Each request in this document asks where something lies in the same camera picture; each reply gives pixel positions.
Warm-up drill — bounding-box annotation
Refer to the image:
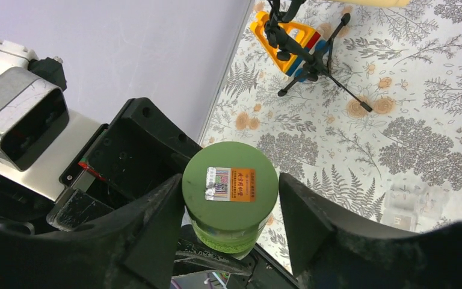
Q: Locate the clear plastic pill organizer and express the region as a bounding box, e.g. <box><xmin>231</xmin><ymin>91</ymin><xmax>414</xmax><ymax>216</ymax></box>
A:
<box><xmin>380</xmin><ymin>185</ymin><xmax>449</xmax><ymax>232</ymax></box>

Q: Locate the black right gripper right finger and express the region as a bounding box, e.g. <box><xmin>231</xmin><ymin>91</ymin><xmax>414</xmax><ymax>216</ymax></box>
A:
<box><xmin>279</xmin><ymin>173</ymin><xmax>462</xmax><ymax>288</ymax></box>

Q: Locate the yellow toy block piece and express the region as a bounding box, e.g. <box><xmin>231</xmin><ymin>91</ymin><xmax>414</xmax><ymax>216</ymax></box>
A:
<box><xmin>250</xmin><ymin>11</ymin><xmax>329</xmax><ymax>78</ymax></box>

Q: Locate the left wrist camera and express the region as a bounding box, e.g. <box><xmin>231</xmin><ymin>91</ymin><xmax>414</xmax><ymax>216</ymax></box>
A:
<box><xmin>0</xmin><ymin>39</ymin><xmax>70</xmax><ymax>172</ymax></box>

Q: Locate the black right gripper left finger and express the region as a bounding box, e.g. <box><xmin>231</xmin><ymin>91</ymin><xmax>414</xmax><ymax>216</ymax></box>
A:
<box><xmin>0</xmin><ymin>174</ymin><xmax>184</xmax><ymax>288</ymax></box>

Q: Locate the floral patterned table mat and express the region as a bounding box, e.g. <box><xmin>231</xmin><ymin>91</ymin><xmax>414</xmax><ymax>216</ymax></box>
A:
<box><xmin>199</xmin><ymin>0</ymin><xmax>462</xmax><ymax>276</ymax></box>

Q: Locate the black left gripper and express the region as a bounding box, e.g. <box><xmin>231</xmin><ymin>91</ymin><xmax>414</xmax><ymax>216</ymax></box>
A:
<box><xmin>46</xmin><ymin>98</ymin><xmax>202</xmax><ymax>231</ymax></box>

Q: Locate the green pill bottle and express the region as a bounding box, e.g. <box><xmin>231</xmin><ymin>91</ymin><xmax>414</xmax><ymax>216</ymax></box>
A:
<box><xmin>182</xmin><ymin>141</ymin><xmax>279</xmax><ymax>259</ymax></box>

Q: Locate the black tripod microphone stand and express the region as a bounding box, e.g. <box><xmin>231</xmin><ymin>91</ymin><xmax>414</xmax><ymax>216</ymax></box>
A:
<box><xmin>269</xmin><ymin>1</ymin><xmax>373</xmax><ymax>113</ymax></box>

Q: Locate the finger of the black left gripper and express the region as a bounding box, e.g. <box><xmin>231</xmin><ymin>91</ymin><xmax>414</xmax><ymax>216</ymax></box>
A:
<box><xmin>173</xmin><ymin>225</ymin><xmax>255</xmax><ymax>278</ymax></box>

